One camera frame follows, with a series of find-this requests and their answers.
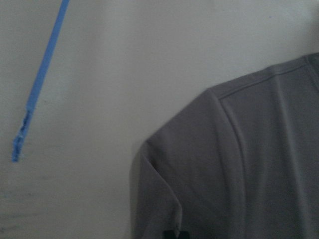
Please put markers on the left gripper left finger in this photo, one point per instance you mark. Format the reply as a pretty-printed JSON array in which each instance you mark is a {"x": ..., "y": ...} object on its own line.
[{"x": 170, "y": 234}]

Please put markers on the dark brown t-shirt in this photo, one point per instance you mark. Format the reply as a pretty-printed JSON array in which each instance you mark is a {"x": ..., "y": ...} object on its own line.
[{"x": 241, "y": 161}]

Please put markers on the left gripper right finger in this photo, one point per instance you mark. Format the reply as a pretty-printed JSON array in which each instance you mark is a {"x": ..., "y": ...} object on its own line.
[{"x": 184, "y": 235}]

